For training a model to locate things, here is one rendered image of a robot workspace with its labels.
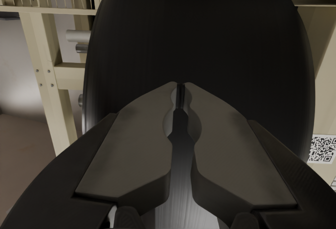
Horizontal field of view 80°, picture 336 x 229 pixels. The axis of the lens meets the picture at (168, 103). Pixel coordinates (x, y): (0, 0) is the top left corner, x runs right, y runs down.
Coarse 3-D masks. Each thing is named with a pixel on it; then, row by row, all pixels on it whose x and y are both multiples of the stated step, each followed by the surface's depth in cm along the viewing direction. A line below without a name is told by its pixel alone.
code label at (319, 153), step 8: (312, 136) 41; (320, 136) 41; (328, 136) 41; (312, 144) 42; (320, 144) 42; (328, 144) 42; (312, 152) 43; (320, 152) 43; (328, 152) 43; (312, 160) 44; (320, 160) 44; (328, 160) 44
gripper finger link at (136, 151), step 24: (144, 96) 10; (168, 96) 10; (120, 120) 8; (144, 120) 8; (168, 120) 10; (120, 144) 7; (144, 144) 7; (168, 144) 7; (96, 168) 6; (120, 168) 6; (144, 168) 6; (168, 168) 6; (96, 192) 6; (120, 192) 6; (144, 192) 6; (168, 192) 7
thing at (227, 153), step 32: (192, 96) 10; (192, 128) 10; (224, 128) 8; (192, 160) 8; (224, 160) 7; (256, 160) 7; (192, 192) 7; (224, 192) 6; (256, 192) 6; (288, 192) 6; (224, 224) 8
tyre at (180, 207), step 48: (144, 0) 23; (192, 0) 23; (240, 0) 23; (288, 0) 24; (96, 48) 24; (144, 48) 21; (192, 48) 21; (240, 48) 21; (288, 48) 21; (96, 96) 22; (240, 96) 20; (288, 96) 21; (192, 144) 21; (288, 144) 21
